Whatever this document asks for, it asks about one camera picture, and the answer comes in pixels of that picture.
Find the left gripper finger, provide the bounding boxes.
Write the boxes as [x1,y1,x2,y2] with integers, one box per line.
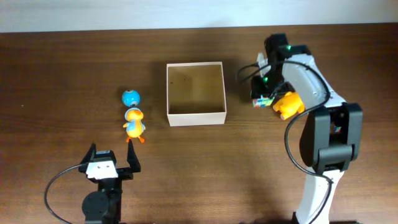
[80,143,96,164]
[127,139,141,173]

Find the yellow duck toy blue jacket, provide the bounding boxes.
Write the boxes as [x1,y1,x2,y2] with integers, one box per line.
[123,108,146,143]

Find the rubik cube green orange top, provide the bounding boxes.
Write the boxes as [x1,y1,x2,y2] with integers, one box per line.
[252,96,274,108]

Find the rubik cube pastel colours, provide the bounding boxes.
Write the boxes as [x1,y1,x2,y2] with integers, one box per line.
[333,126,341,134]

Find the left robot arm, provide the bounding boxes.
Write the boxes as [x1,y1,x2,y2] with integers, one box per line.
[78,140,141,224]

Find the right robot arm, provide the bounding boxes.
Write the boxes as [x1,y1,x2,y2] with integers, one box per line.
[249,34,363,223]

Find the blue ball toy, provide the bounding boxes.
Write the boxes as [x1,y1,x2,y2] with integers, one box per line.
[122,90,141,107]

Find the white cardboard box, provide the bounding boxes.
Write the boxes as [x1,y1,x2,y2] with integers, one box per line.
[166,62,227,126]

